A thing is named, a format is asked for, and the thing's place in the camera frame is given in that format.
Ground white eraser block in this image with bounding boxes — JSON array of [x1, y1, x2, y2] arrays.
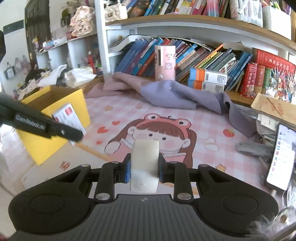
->
[[130, 139, 159, 193]]

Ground white red small box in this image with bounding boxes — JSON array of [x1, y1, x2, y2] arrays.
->
[[52, 103, 87, 135]]

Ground yellow cardboard box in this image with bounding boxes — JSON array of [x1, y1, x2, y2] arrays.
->
[[15, 86, 91, 165]]

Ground pile of clothes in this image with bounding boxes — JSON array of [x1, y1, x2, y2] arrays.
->
[[16, 64, 67, 100]]

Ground pink cartoon table mat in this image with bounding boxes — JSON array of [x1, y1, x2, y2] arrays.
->
[[1, 90, 267, 193]]

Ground crumpled white paper bag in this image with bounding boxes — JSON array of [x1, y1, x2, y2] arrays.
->
[[64, 67, 96, 88]]

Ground purple pink cloth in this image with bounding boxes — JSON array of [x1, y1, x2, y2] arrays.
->
[[86, 72, 256, 138]]

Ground lower orange blue box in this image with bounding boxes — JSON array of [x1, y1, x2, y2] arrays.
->
[[188, 80, 224, 93]]

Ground orange blue box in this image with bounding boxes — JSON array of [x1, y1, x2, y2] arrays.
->
[[188, 80, 224, 93], [189, 68, 228, 85]]

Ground upper orange blue box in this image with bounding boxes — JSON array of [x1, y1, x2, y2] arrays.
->
[[189, 68, 228, 85]]

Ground smartphone with lit screen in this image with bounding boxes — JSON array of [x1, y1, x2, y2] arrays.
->
[[266, 123, 295, 193]]

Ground stack of papers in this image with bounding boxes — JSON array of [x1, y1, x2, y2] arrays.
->
[[235, 92, 296, 163]]

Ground pink cartoon pencil holder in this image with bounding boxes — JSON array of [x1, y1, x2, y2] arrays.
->
[[154, 45, 176, 81]]

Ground row of leaning books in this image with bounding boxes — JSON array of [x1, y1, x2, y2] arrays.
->
[[112, 35, 252, 91]]

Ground white quilted handbag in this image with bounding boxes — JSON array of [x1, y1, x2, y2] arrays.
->
[[104, 3, 128, 23]]

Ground red book set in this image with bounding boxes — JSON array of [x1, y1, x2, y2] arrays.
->
[[238, 48, 295, 103]]

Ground white bookshelf frame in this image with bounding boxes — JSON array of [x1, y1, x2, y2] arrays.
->
[[37, 1, 295, 75]]

